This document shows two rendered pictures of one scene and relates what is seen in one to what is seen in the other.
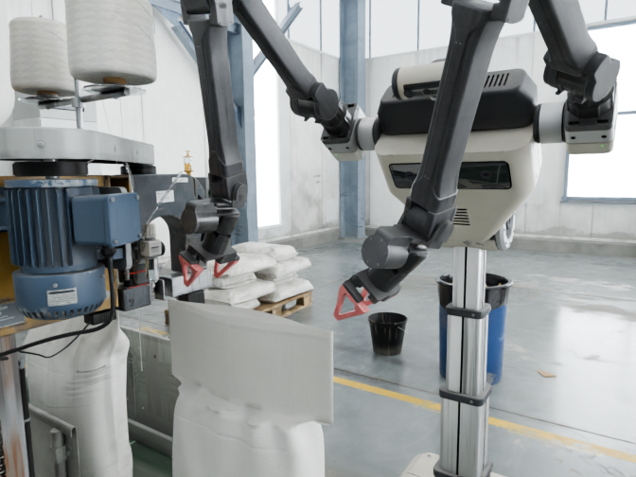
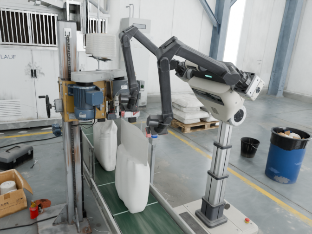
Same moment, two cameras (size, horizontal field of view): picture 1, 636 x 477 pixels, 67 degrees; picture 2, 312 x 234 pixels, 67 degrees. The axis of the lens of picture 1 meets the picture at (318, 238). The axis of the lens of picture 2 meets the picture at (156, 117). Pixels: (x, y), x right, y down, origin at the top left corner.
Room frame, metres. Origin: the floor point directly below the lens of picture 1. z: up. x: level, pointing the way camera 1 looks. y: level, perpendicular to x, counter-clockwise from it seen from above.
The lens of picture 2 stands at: (-0.38, -0.72, 1.65)
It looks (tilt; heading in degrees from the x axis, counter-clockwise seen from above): 17 degrees down; 26
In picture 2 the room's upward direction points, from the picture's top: 4 degrees clockwise
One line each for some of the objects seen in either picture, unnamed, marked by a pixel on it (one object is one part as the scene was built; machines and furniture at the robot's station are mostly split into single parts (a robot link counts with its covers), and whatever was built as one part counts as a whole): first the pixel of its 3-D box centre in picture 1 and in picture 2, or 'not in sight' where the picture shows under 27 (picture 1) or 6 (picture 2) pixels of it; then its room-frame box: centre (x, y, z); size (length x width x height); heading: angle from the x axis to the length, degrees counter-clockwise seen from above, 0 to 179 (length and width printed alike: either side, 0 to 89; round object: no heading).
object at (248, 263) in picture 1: (238, 263); (193, 102); (4.13, 0.71, 0.56); 0.66 x 0.42 x 0.15; 147
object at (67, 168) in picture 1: (51, 170); (84, 82); (0.88, 0.48, 1.35); 0.12 x 0.12 x 0.04
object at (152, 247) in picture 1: (151, 255); (116, 105); (1.15, 0.41, 1.14); 0.05 x 0.04 x 0.16; 147
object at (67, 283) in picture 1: (58, 246); (85, 102); (0.88, 0.48, 1.21); 0.15 x 0.15 x 0.25
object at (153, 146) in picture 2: not in sight; (151, 180); (1.41, 0.17, 0.39); 0.03 x 0.03 x 0.78; 57
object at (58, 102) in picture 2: not in sight; (57, 105); (0.87, 0.75, 1.14); 0.11 x 0.06 x 0.11; 57
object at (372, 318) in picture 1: (387, 334); (248, 147); (3.48, -0.52, 0.13); 0.30 x 0.30 x 0.26
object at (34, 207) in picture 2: not in sight; (33, 206); (0.79, 1.07, 0.12); 0.15 x 0.08 x 0.23; 57
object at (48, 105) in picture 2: not in sight; (47, 106); (0.80, 0.79, 1.13); 0.18 x 0.11 x 0.18; 57
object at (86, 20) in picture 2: not in sight; (86, 17); (2.54, 2.02, 1.95); 0.30 x 0.01 x 0.48; 57
